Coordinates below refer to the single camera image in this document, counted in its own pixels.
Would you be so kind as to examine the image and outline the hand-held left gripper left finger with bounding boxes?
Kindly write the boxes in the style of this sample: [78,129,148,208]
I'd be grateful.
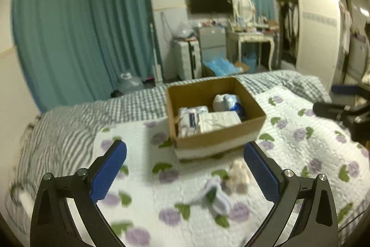
[30,140,128,247]

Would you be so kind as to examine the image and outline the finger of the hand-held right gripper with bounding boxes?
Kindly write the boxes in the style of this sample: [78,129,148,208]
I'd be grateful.
[331,84,370,97]
[313,102,370,124]

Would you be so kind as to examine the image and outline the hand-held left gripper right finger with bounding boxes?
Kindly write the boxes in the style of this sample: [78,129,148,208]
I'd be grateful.
[243,141,339,247]

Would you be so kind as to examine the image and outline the beige soft socks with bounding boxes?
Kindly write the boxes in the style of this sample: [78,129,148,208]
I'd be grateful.
[225,161,251,192]

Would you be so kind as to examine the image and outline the brown cardboard box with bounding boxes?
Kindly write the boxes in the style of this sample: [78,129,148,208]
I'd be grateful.
[165,76,267,150]

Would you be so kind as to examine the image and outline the white and green socks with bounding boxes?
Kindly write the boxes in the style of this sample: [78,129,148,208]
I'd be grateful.
[189,179,231,216]

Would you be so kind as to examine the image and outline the white floral quilt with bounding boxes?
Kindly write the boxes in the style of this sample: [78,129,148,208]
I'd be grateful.
[93,86,370,247]

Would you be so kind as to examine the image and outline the plain white tissue pack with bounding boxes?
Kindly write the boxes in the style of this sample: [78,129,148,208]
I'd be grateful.
[198,111,242,132]

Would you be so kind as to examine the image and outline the white wardrobe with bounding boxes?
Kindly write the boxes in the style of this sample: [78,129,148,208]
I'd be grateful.
[269,0,343,89]

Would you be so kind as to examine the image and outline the hanging clothes in wardrobe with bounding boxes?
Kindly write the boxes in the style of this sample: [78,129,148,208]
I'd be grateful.
[273,0,300,63]

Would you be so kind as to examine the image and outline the tissue pack with blue print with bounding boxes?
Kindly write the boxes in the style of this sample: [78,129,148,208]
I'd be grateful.
[177,105,209,138]

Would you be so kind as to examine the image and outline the clear water jug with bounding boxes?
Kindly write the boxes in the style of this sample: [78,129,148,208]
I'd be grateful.
[119,72,145,95]

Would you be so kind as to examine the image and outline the blue waste bin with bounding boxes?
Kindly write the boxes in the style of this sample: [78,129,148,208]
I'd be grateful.
[242,51,257,73]

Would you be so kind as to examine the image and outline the small open cardboard box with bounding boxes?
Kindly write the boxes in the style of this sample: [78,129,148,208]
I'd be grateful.
[234,61,251,74]

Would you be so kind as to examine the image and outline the white dressing table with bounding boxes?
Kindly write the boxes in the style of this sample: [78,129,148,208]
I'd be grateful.
[227,22,280,70]

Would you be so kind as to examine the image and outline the blue plastic bags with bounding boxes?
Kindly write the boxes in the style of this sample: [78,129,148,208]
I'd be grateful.
[204,53,244,77]

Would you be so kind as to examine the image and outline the white stick vacuum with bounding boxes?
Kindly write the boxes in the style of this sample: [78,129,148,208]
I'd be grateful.
[149,22,163,82]

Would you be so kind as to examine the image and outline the oval white vanity mirror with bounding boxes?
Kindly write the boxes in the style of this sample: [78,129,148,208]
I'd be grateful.
[233,0,256,26]

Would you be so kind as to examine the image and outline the small grey fridge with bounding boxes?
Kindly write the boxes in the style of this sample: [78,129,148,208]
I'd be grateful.
[197,26,227,68]

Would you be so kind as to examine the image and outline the white suitcase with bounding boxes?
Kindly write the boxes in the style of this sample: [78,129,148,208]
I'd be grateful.
[173,39,203,80]

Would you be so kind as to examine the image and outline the wide teal curtain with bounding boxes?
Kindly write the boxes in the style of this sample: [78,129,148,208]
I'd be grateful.
[12,0,163,114]

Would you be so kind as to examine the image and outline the clear plastic bag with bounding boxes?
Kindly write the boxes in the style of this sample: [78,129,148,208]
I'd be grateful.
[173,20,195,40]

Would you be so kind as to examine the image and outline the black wall television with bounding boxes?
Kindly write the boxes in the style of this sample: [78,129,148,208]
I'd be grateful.
[188,0,233,15]

